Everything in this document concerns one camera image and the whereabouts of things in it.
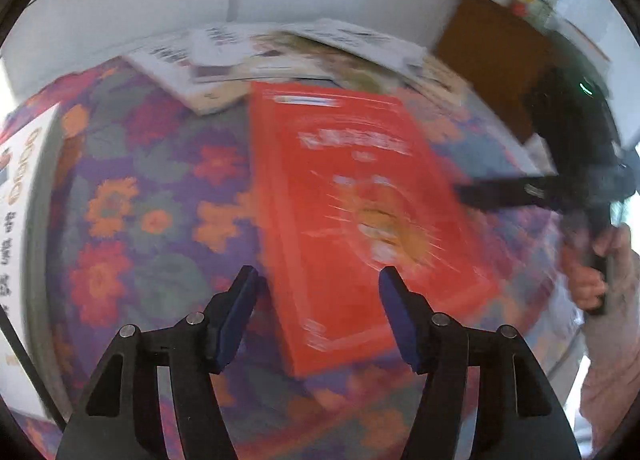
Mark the white calligraphy book beige base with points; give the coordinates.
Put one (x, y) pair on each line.
(165, 75)

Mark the pale yellow picture book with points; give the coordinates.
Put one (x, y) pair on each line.
(445, 82)

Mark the jar with red label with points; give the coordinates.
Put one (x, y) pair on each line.
(522, 2)

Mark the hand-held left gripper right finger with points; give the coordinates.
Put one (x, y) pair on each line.
(402, 325)

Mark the red book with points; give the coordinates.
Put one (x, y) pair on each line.
(350, 165)

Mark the person's right hand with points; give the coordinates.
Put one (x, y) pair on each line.
(580, 275)

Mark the person's right forearm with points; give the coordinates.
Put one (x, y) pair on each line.
(615, 365)

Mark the white calligraphy book swordsman picture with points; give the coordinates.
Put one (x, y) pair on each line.
(220, 55)

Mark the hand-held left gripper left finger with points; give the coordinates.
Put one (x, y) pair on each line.
(237, 320)

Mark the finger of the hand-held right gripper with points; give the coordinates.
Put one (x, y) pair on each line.
(515, 192)

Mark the floral blanket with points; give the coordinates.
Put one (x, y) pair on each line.
(150, 220)

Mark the brown wooden cabinet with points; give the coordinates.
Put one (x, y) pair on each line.
(490, 50)

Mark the stack of books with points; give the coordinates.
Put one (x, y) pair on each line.
(44, 265)

